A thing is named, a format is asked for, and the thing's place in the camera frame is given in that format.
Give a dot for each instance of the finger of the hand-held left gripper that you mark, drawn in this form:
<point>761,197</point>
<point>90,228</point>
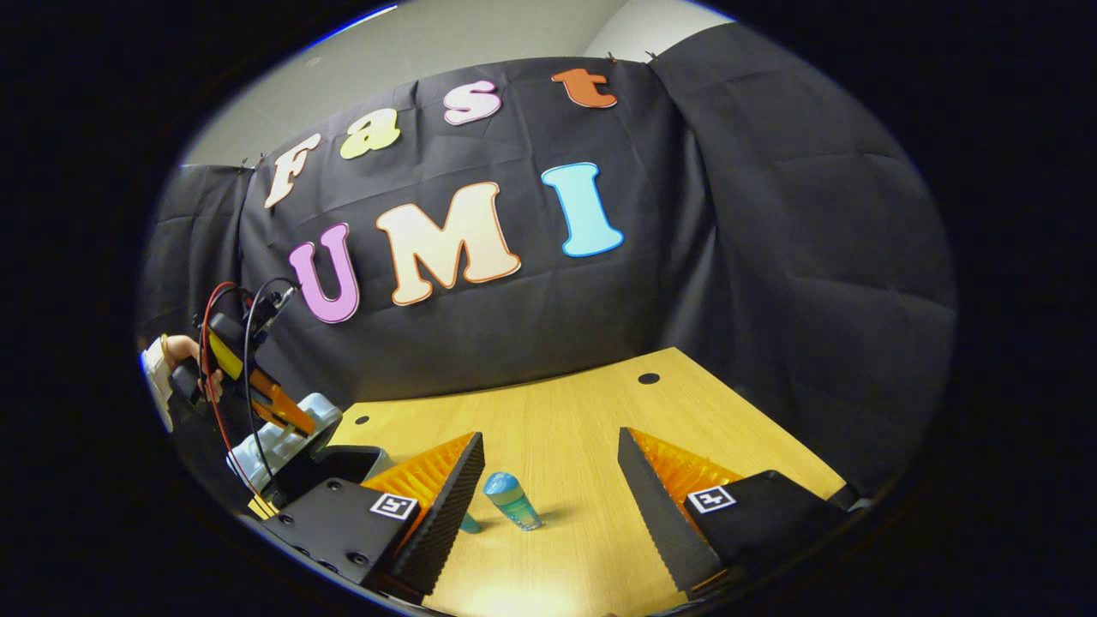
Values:
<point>283,407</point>

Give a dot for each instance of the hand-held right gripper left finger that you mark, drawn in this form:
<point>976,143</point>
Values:
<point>446,514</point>

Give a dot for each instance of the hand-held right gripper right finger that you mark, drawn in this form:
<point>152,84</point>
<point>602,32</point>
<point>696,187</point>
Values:
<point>656,523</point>

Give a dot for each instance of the white and blue tube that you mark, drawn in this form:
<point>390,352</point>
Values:
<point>470,523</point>

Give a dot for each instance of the pale blue small suitcase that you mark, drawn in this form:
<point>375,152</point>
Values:
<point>283,437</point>

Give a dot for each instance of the clear blue bottle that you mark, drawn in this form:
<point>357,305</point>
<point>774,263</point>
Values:
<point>512,501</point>

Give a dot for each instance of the black backdrop cloth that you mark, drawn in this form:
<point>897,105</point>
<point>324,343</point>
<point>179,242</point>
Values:
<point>600,300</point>

